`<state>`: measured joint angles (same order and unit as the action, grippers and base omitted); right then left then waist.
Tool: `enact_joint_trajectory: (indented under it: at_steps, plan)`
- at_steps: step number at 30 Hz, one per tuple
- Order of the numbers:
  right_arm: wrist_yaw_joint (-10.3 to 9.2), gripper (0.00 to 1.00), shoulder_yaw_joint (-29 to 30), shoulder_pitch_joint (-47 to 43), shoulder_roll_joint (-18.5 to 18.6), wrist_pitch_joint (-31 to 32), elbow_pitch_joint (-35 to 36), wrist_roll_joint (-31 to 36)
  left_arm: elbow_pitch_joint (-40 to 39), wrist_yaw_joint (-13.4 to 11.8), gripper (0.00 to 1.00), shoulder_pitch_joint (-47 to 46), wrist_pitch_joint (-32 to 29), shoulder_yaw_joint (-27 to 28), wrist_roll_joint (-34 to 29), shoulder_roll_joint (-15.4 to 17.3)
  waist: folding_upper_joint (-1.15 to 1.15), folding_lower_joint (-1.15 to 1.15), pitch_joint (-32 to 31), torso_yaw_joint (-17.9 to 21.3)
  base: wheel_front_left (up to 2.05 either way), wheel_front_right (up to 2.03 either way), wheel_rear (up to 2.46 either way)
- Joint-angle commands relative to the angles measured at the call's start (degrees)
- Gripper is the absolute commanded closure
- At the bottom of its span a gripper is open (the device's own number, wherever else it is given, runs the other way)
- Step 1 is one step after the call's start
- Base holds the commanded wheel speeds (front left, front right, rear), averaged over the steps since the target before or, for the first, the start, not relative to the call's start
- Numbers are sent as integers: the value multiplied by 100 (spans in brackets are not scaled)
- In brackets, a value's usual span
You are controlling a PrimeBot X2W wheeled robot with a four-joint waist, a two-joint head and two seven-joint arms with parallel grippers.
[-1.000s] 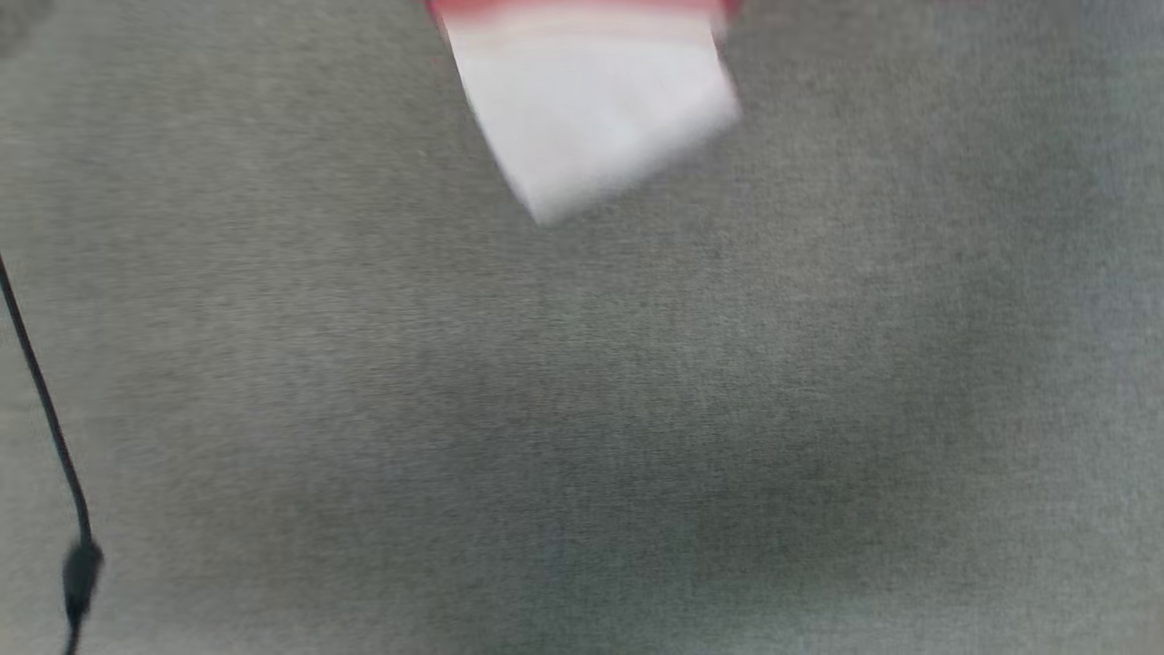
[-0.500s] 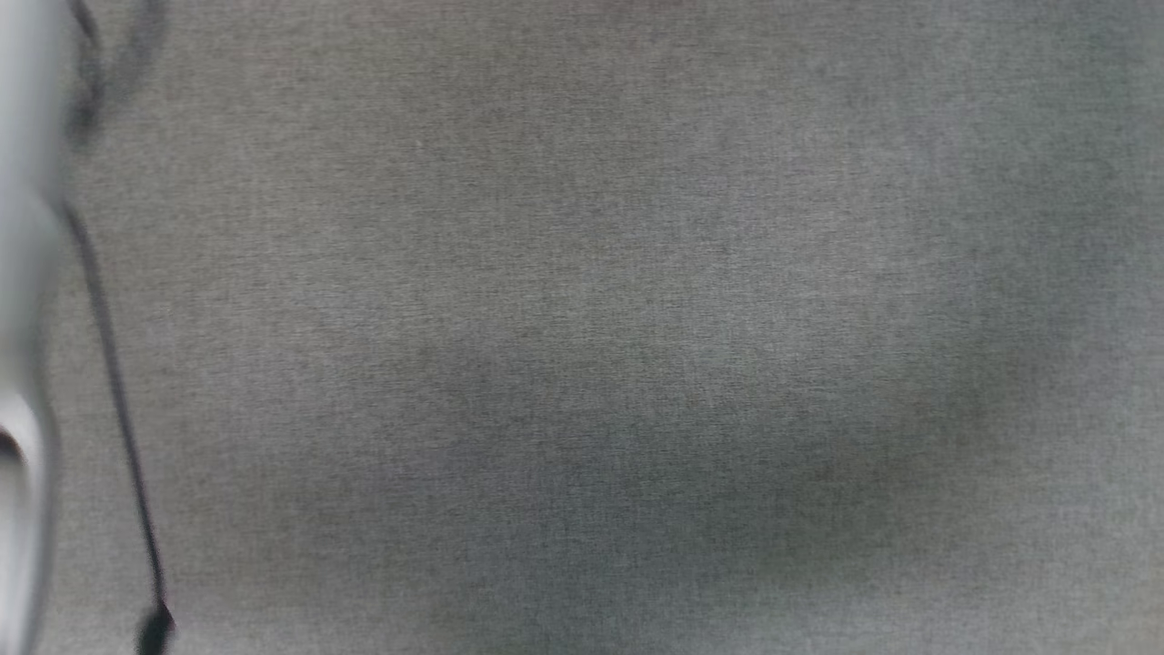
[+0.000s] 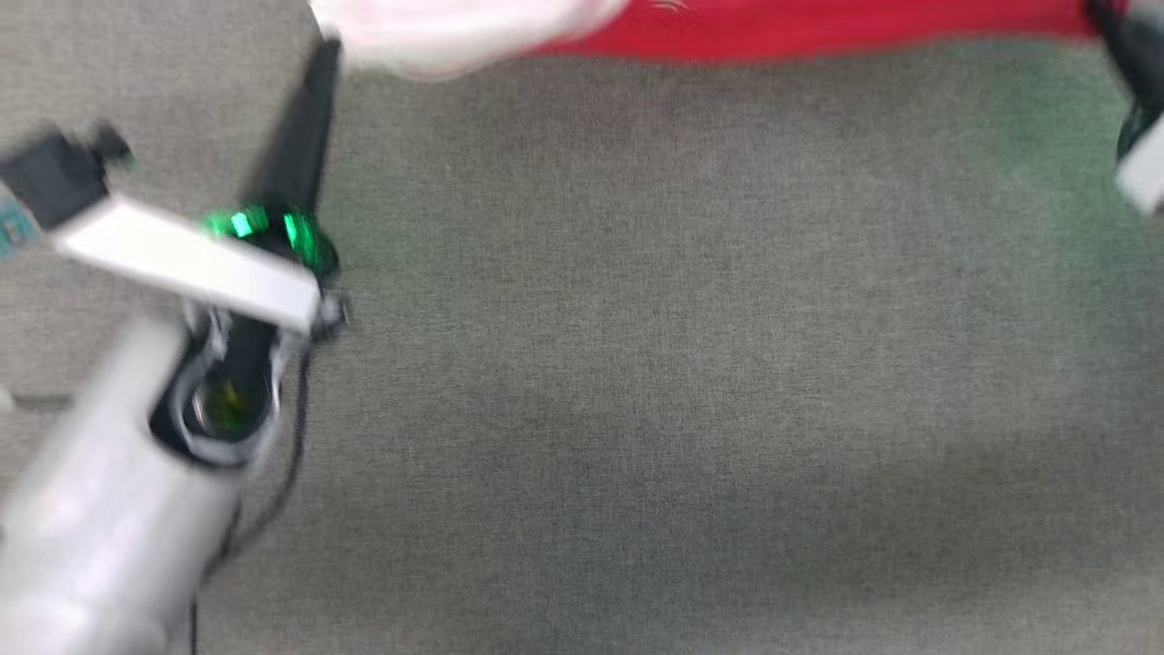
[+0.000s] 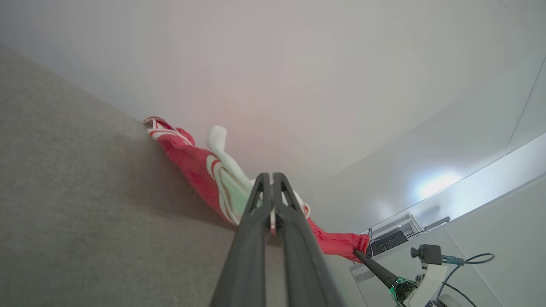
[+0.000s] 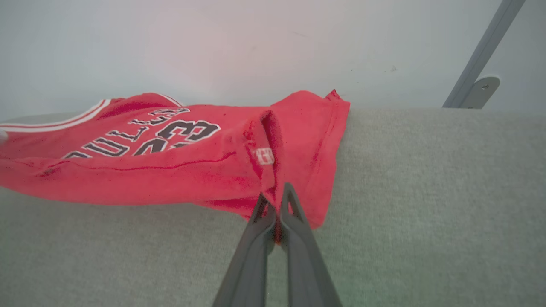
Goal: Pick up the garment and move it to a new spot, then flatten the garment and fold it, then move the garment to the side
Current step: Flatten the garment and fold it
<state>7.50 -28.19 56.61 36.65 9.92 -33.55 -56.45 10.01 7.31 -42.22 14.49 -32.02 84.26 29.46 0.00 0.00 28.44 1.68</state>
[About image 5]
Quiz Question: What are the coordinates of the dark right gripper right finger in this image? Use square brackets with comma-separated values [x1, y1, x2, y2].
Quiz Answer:
[279, 182, 343, 307]

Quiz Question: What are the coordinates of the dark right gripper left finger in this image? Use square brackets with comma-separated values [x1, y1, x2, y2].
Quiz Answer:
[212, 192, 278, 307]

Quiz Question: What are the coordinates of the red white basketball jersey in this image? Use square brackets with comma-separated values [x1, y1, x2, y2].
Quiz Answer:
[0, 89, 351, 244]

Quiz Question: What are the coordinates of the grey fabric sofa cushion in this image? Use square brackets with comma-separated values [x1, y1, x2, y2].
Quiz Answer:
[0, 107, 546, 307]

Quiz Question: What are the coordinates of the grey metal bar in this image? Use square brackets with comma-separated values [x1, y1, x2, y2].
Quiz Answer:
[442, 0, 526, 108]

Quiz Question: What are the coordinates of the grey metal mounting bracket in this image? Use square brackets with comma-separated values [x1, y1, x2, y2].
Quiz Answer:
[461, 75, 501, 110]

